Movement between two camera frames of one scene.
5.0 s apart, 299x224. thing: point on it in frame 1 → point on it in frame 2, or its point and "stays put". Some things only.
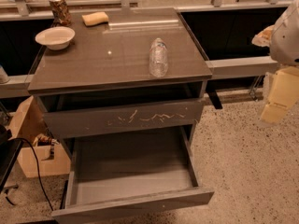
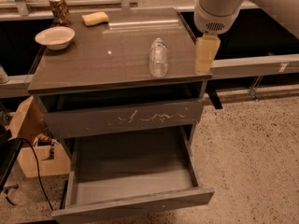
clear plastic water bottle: [158, 58] stays put
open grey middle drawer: [128, 173] stays put
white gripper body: [287, 36] → [210, 22]
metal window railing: [21, 7] stays put
